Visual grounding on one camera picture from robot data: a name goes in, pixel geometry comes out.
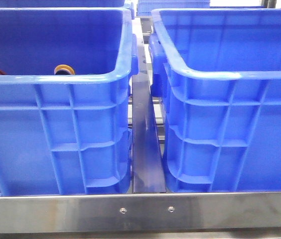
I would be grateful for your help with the yellow mushroom push button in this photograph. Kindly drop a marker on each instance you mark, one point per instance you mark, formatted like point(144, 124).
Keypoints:
point(64, 69)

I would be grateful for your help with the blue plastic crate right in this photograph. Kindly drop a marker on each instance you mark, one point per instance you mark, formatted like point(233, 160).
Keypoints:
point(220, 71)

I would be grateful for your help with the blue plastic crate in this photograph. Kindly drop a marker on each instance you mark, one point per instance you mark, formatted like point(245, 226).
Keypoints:
point(220, 71)
point(65, 134)

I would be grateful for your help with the blue plastic crate left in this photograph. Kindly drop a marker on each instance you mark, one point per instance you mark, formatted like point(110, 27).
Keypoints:
point(65, 134)

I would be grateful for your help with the blue crate rear right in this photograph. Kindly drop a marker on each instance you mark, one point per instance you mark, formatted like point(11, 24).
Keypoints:
point(144, 7)

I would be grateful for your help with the blue crate rear left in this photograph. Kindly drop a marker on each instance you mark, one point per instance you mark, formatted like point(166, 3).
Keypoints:
point(128, 4)

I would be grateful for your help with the metal divider rail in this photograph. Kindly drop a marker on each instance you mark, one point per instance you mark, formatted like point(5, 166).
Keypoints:
point(148, 174)

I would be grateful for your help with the left rail screw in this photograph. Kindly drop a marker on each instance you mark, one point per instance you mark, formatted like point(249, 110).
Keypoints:
point(123, 210)

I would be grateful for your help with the rail screw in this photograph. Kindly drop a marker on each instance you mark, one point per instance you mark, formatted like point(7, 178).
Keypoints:
point(123, 210)
point(171, 209)

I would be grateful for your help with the right rail screw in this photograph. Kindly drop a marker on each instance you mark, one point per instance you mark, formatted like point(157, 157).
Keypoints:
point(171, 209)

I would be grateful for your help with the stainless steel front rail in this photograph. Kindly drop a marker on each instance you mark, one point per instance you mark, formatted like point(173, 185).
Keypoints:
point(145, 212)

